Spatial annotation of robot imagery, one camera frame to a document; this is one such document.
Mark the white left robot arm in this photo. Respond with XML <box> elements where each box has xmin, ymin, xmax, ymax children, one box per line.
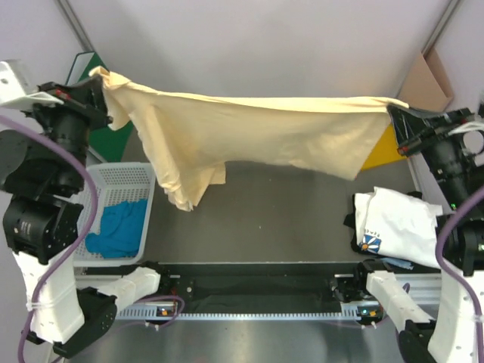
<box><xmin>1</xmin><ymin>60</ymin><xmax>172</xmax><ymax>358</ymax></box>

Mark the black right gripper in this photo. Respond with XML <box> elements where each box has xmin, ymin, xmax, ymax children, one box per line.
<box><xmin>387</xmin><ymin>100</ymin><xmax>474</xmax><ymax>206</ymax></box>

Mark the white folded t shirt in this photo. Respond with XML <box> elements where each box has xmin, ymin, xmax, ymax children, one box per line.
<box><xmin>353</xmin><ymin>187</ymin><xmax>443</xmax><ymax>268</ymax></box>

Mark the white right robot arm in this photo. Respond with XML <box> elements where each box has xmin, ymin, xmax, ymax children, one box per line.
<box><xmin>352</xmin><ymin>105</ymin><xmax>483</xmax><ymax>362</ymax></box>

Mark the green binder folder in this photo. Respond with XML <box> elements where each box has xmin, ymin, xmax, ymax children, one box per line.
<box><xmin>66</xmin><ymin>51</ymin><xmax>134</xmax><ymax>163</ymax></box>

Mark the perforated cable duct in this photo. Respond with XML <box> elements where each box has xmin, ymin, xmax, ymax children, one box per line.
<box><xmin>115</xmin><ymin>304</ymin><xmax>386</xmax><ymax>322</ymax></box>

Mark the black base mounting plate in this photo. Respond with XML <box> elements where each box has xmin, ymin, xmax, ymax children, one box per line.
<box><xmin>142</xmin><ymin>262</ymin><xmax>369</xmax><ymax>313</ymax></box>

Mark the white plastic basket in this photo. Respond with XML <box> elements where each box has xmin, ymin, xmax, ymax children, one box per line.
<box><xmin>73</xmin><ymin>163</ymin><xmax>157</xmax><ymax>268</ymax></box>

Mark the cream yellow t shirt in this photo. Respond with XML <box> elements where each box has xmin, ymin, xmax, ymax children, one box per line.
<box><xmin>92</xmin><ymin>67</ymin><xmax>401</xmax><ymax>212</ymax></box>

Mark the beige cardboard folder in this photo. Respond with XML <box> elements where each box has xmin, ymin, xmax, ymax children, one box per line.
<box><xmin>398</xmin><ymin>48</ymin><xmax>454</xmax><ymax>112</ymax></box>

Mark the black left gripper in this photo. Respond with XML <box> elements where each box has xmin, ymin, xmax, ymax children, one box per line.
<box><xmin>25</xmin><ymin>73</ymin><xmax>115</xmax><ymax>189</ymax></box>

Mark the blue t shirt in basket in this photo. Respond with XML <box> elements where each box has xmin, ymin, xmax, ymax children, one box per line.
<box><xmin>85</xmin><ymin>199</ymin><xmax>147</xmax><ymax>259</ymax></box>

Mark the aluminium frame rail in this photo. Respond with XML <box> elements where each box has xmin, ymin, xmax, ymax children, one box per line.
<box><xmin>76</xmin><ymin>273</ymin><xmax>441</xmax><ymax>305</ymax></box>

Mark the yellow plastic folder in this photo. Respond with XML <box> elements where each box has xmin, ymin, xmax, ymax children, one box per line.
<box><xmin>361</xmin><ymin>125</ymin><xmax>405</xmax><ymax>171</ymax></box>

